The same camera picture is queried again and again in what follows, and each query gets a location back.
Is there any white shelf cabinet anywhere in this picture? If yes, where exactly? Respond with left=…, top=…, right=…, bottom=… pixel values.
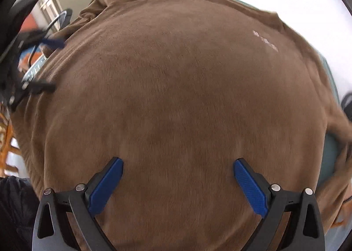
left=33, top=0, right=62, bottom=27

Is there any brown fleece sweater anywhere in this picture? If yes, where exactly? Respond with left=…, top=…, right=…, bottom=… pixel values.
left=11, top=0, right=351, bottom=250

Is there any wooden chair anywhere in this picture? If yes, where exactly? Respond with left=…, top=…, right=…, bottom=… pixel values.
left=1, top=104, right=22, bottom=178

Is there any teal woven table mat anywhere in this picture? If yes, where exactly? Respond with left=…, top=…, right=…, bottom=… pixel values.
left=234, top=0, right=341, bottom=186

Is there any black mesh office chair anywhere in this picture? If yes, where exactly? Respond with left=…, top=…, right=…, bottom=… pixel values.
left=45, top=8, right=73, bottom=33

